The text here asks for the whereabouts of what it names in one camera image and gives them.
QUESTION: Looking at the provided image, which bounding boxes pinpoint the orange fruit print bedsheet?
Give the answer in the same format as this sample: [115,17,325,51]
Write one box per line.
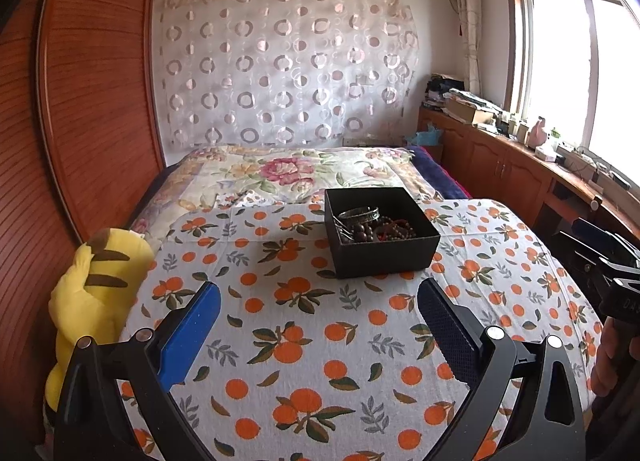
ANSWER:
[120,198,608,461]

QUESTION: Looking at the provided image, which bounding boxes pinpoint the black cardboard box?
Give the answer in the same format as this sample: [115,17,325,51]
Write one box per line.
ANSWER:
[324,186,442,280]

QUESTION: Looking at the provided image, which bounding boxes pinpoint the person's right forearm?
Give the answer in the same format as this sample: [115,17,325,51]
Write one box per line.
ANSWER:
[586,388,640,461]

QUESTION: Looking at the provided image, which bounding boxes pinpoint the floral quilt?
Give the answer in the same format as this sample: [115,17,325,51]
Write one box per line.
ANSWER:
[130,145,441,237]

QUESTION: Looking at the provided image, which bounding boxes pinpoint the window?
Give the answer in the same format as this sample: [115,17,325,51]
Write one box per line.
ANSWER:
[504,0,640,192]

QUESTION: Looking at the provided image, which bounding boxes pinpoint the sheer curtain with circles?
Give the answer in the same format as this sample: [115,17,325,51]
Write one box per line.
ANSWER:
[152,0,422,150]

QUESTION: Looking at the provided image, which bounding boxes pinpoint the pink figurine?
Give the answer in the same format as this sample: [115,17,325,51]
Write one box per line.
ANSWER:
[529,116,549,148]

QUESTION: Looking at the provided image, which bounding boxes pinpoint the yellow plush toy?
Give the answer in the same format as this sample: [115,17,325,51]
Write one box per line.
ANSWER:
[44,227,157,414]

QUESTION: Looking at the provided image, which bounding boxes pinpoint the small dark bead bracelet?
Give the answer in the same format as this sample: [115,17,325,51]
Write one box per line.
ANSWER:
[377,217,417,242]

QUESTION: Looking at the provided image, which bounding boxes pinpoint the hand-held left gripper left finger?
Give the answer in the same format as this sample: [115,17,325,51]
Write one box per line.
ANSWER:
[55,282,222,461]

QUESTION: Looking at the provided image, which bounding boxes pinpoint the purple blanket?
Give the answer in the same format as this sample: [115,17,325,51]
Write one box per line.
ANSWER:
[406,144,472,200]

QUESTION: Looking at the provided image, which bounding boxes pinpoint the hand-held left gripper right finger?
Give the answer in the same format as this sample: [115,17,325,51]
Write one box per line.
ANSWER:
[417,277,587,461]

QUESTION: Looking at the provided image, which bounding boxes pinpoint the person's right hand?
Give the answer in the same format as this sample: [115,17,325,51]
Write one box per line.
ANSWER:
[590,316,621,398]

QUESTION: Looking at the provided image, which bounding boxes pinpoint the white power strip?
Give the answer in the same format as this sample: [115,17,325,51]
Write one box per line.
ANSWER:
[556,142,632,192]

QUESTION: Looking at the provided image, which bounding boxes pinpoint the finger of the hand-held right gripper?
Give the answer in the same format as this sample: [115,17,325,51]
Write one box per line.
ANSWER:
[571,217,632,247]

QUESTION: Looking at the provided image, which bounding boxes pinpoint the patterned window curtain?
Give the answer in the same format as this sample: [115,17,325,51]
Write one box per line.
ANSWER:
[449,0,484,98]

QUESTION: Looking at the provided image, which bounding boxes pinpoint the brown wooden cabinet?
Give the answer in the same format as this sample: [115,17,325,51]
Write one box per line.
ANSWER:
[416,105,640,254]

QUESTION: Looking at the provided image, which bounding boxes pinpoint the large brown wooden bead bracelet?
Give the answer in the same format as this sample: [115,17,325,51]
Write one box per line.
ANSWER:
[349,221,387,245]

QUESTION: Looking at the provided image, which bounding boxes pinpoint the blue plastic bag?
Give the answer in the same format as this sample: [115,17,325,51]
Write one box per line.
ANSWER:
[414,122,444,148]

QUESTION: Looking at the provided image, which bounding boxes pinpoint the pile of clutter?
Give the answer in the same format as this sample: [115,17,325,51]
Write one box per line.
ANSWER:
[422,72,501,129]

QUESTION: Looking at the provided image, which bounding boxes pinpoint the engraved silver metal bangle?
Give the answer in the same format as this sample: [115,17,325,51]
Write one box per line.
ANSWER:
[338,207,382,223]

